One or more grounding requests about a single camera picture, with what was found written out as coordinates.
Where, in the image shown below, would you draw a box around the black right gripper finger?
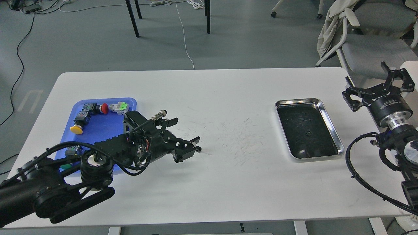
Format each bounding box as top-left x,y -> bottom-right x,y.
342,77 -> 374,112
381,61 -> 415,93

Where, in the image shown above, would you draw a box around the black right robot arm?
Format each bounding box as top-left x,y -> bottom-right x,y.
342,62 -> 418,215

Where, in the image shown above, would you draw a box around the grey green connector part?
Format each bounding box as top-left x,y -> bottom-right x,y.
108,102 -> 130,115

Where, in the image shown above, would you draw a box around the yellow push button switch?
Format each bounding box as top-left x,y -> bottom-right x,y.
69,111 -> 91,135

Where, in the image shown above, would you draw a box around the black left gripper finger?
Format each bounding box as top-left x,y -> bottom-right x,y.
173,136 -> 200,163
152,110 -> 179,130

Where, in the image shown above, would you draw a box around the grey office chair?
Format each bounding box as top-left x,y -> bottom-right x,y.
315,0 -> 417,78

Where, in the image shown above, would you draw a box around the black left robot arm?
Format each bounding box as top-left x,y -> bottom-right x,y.
0,110 -> 201,227

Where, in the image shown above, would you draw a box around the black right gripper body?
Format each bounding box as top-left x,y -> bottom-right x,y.
364,86 -> 413,127

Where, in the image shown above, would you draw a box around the black table legs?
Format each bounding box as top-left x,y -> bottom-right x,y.
125,0 -> 211,38

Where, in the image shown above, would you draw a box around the blue plastic tray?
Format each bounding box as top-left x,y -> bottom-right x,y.
61,98 -> 137,144

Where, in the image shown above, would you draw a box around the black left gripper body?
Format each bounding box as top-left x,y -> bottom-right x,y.
122,111 -> 177,164

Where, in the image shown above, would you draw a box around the beige jacket on chair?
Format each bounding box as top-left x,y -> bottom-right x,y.
317,0 -> 358,58

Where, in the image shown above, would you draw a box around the white floor cable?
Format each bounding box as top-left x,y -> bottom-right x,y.
59,0 -> 205,70

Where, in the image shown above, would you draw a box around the red push button switch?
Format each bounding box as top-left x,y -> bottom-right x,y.
82,103 -> 109,115

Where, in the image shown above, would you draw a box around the black floor cable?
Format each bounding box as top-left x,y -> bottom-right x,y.
0,11 -> 36,126

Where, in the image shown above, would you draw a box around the shiny metal tray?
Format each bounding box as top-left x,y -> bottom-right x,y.
275,98 -> 345,162

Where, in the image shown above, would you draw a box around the white side table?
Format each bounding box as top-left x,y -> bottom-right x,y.
400,61 -> 418,98

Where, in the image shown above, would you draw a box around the green push button switch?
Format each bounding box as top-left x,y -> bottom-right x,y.
61,145 -> 83,170

